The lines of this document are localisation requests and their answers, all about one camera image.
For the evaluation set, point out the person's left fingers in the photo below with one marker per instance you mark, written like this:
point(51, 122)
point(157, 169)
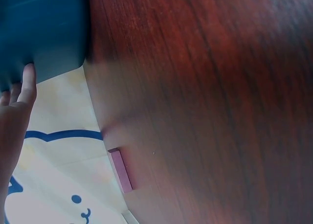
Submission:
point(27, 87)

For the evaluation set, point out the dark teal plastic box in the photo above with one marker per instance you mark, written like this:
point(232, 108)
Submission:
point(46, 28)

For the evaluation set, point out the pink wooden block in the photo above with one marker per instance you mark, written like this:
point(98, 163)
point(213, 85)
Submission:
point(121, 171)

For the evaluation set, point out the person's left hand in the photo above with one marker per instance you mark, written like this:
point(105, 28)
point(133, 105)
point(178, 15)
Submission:
point(12, 126)

